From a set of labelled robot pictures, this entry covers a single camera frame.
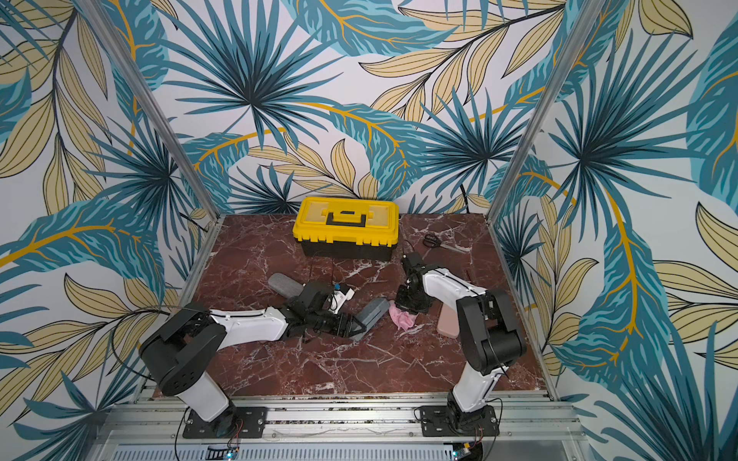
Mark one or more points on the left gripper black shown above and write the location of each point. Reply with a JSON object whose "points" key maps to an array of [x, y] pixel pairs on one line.
{"points": [[346, 331]]}

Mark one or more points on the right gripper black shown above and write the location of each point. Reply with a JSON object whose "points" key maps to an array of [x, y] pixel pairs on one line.
{"points": [[412, 297]]}

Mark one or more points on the pink cloth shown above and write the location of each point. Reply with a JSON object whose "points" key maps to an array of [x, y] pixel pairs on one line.
{"points": [[401, 318]]}

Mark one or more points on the grey-blue rectangular eyeglass case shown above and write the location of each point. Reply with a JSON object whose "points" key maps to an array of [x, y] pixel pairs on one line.
{"points": [[369, 317]]}

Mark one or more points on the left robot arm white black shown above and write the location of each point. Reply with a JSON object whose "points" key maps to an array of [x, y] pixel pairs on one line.
{"points": [[179, 353]]}

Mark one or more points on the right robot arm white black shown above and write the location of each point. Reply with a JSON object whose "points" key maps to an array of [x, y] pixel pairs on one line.
{"points": [[489, 331]]}

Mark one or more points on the grey oval eyeglass case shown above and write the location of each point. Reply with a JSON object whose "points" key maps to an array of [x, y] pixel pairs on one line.
{"points": [[285, 286]]}

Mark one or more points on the yellow black toolbox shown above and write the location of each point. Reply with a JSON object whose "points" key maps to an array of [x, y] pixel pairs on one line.
{"points": [[347, 228]]}

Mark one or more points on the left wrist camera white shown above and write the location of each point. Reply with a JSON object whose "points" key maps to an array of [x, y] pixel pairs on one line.
{"points": [[342, 294]]}

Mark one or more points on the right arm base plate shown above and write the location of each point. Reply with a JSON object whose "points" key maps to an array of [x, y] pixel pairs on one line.
{"points": [[449, 421]]}

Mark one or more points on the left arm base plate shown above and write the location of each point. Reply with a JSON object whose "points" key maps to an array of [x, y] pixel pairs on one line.
{"points": [[236, 422]]}

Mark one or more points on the aluminium front rail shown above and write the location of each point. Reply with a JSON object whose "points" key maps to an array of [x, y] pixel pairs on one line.
{"points": [[531, 426]]}

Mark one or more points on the left metal frame post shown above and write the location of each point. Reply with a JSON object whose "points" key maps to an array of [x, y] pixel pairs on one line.
{"points": [[104, 29]]}

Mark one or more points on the metal frame post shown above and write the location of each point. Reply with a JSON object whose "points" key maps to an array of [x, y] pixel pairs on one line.
{"points": [[571, 48], [104, 29]]}

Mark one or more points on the right metal frame post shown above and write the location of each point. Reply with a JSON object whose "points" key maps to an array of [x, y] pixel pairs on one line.
{"points": [[571, 48]]}

